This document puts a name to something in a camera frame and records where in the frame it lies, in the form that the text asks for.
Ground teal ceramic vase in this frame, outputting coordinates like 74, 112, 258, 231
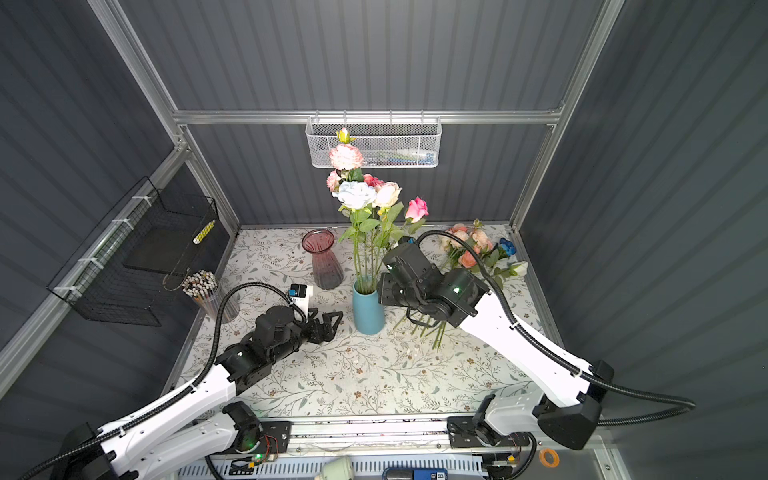
353, 279, 385, 335

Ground pink ribbed glass vase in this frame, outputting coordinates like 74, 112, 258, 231
301, 229, 344, 290

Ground hot pink rose stem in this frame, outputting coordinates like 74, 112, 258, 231
373, 197, 429, 284

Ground white blue flower stem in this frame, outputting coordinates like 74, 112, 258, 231
334, 181, 380, 294

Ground coral pink rose stem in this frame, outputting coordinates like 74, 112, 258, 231
358, 173, 384, 293

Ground pink peony spray stem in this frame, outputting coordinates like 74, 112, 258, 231
325, 127, 376, 289

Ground cream peach rose stem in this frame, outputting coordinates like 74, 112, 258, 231
377, 180, 402, 208

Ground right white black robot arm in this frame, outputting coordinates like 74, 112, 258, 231
378, 243, 605, 450

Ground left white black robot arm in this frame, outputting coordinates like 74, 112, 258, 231
50, 305, 343, 479

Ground pink peony flower bunch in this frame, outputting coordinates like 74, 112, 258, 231
395, 218, 502, 350

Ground glass cup of pencils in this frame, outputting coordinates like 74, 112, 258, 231
181, 270, 240, 324

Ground pens in white basket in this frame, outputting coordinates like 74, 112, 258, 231
362, 148, 439, 168

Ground left black corrugated cable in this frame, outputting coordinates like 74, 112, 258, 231
17, 281, 307, 480

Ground black corrugated cable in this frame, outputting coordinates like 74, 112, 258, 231
17, 281, 307, 480
415, 229, 697, 428

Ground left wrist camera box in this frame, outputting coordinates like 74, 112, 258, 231
288, 283, 314, 316

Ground right black corrugated cable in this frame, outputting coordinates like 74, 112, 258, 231
415, 229, 697, 428

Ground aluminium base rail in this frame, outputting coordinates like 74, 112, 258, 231
197, 413, 601, 463

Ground white wire mesh basket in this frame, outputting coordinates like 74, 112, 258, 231
305, 117, 443, 168

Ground black wire wall basket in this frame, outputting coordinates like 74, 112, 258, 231
48, 177, 219, 327

